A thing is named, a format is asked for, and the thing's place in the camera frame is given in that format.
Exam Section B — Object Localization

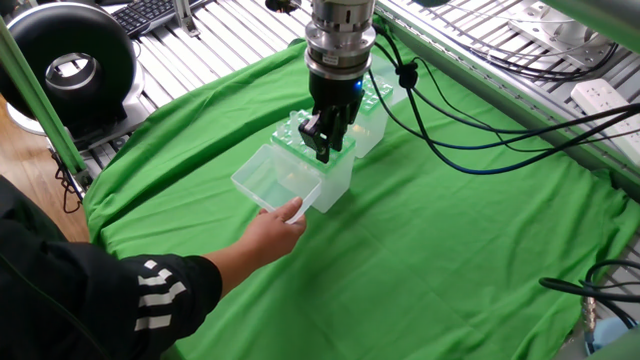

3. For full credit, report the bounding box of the translucent tip box holding tips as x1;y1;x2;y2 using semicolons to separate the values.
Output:
230;109;357;225

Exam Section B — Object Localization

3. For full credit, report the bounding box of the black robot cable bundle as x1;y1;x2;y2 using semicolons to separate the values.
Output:
367;22;640;176

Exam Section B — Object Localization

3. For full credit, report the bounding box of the black knob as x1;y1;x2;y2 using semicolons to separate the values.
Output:
263;0;303;15

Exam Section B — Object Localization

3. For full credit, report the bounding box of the bare right forearm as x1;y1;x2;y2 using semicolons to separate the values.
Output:
202;239;251;299

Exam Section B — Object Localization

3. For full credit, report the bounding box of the green cloth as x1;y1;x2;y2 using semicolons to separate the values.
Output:
82;17;640;360

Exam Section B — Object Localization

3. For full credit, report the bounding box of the black cable with metal plug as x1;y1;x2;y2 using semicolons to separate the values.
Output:
538;259;640;351

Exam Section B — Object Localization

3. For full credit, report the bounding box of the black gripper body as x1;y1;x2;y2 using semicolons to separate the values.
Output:
307;69;366;114

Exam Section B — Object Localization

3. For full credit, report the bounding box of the translucent tip box nearly empty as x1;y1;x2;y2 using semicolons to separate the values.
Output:
347;54;419;159

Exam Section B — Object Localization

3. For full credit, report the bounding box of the aluminium bracket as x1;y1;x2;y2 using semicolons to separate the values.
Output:
171;0;202;38

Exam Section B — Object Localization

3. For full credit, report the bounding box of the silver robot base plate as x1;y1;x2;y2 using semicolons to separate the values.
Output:
509;0;621;69

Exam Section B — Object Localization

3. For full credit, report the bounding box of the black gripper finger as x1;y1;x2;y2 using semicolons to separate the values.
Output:
298;110;334;165
333;97;364;153

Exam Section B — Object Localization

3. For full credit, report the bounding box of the green frame post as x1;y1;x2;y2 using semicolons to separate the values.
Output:
0;17;94;189

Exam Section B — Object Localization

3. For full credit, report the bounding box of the black keyboard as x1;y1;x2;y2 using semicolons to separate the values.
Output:
110;0;204;40

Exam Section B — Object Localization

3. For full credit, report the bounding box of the person's right hand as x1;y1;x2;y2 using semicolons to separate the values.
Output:
239;196;308;269

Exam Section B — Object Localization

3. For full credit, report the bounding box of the white power strip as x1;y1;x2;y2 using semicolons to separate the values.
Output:
570;78;640;166

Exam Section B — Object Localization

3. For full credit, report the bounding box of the black round ring device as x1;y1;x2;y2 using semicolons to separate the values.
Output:
0;1;147;152

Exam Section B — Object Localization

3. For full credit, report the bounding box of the thin black cable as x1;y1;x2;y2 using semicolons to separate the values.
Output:
49;147;85;215

